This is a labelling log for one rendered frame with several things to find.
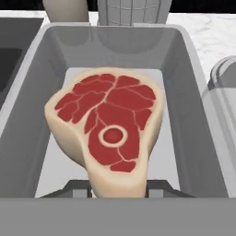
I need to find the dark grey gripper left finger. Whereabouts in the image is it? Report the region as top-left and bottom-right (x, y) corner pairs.
(40, 180), (93, 199)

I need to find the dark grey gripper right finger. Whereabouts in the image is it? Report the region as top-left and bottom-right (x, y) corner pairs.
(145, 179), (195, 199)

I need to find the red raw steak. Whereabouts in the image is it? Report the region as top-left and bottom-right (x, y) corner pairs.
(44, 66), (167, 199)

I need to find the grey tupperware container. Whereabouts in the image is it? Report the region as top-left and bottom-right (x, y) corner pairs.
(201, 55), (236, 197)
(0, 21), (236, 199)

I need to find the dark grey sink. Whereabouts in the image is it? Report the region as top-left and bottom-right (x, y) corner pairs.
(0, 17), (46, 111)

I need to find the beige rounded jar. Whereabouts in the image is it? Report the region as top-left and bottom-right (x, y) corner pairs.
(41, 0), (91, 24)

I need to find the grey wire stand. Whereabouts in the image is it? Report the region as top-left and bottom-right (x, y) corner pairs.
(96, 0), (173, 27)

